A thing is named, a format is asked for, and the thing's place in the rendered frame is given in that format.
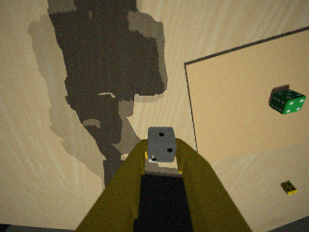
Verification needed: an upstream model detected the green die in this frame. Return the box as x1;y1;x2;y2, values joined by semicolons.
270;90;306;114

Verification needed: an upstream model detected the olive yellow die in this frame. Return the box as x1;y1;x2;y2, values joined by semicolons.
281;182;297;195

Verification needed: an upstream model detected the grey die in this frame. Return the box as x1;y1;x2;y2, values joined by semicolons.
147;127;177;162

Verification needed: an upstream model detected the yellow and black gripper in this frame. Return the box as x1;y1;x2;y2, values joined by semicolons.
74;138;252;232

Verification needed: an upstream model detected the tan flat mat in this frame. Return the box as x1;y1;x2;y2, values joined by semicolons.
184;28;309;162

